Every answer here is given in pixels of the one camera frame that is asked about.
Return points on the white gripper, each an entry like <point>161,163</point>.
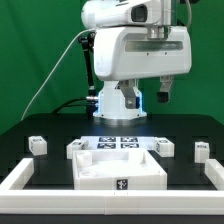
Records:
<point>124,53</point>

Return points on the white square table top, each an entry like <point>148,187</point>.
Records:
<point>117,169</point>

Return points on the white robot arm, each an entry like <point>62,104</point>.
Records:
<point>157,16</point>

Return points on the white U-shaped obstacle fence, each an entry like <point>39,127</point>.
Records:
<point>15,199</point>

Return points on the white AprilTag base plate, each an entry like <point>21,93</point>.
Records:
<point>119,142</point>

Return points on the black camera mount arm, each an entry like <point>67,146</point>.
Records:
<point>87,43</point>

